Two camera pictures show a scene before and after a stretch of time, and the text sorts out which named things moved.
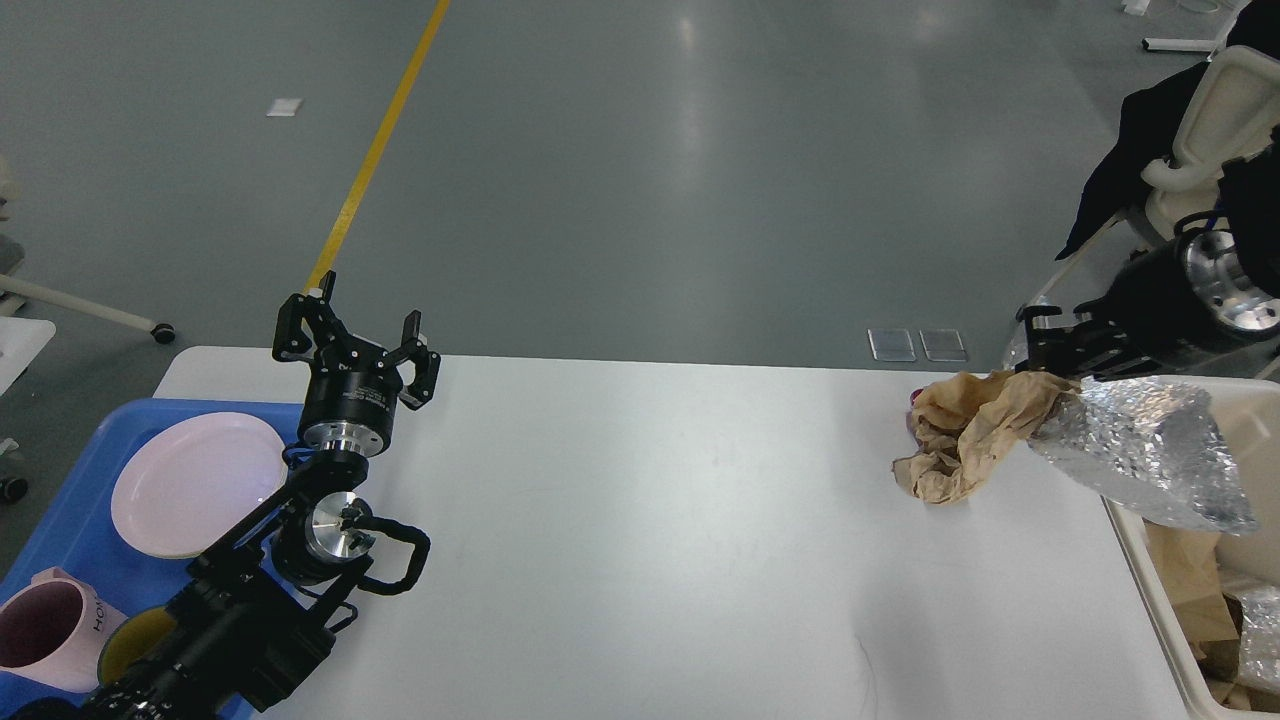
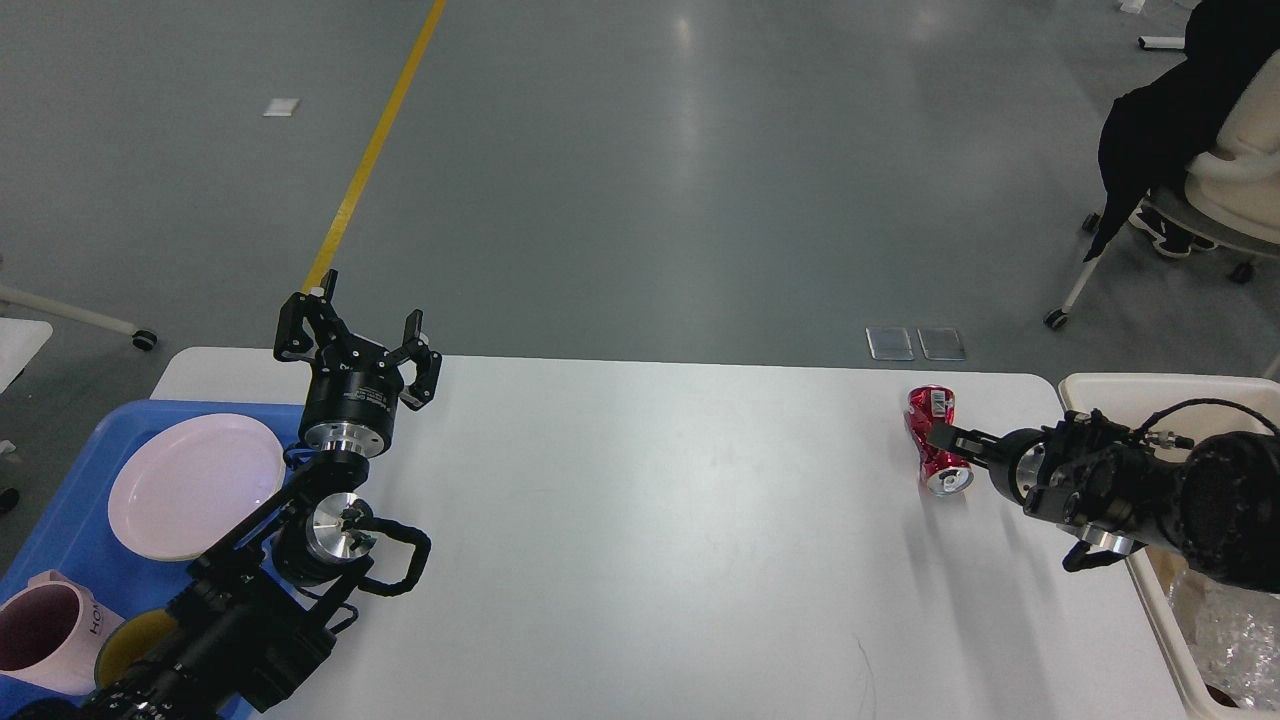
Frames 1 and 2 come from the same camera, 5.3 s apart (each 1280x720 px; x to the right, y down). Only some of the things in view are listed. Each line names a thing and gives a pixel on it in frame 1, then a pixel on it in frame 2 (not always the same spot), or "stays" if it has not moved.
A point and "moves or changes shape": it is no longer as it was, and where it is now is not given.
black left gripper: x=349 y=404 stays
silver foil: x=1157 y=447 moves or changes shape
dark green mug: x=132 y=637 stays
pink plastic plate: x=188 y=480 stays
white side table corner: x=21 y=340 stays
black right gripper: x=1184 y=296 -> x=1016 y=466
